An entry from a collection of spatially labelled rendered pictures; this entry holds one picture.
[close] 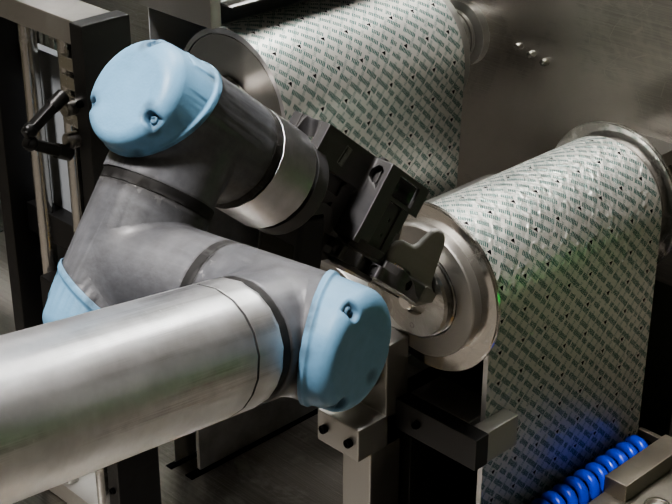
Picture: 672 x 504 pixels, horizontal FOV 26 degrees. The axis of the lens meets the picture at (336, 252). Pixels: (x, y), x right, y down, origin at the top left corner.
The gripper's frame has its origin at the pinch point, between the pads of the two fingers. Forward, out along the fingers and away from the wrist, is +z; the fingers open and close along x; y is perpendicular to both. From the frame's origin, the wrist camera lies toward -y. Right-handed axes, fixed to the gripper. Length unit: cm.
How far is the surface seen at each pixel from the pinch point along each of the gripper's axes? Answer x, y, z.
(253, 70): 23.4, 11.9, -4.2
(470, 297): -3.6, 2.1, 2.2
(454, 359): -1.4, -2.6, 7.5
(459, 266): -2.3, 3.9, 0.7
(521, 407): -4.5, -3.5, 15.1
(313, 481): 24.3, -20.0, 32.6
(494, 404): -4.5, -4.4, 11.1
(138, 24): 84, 19, 31
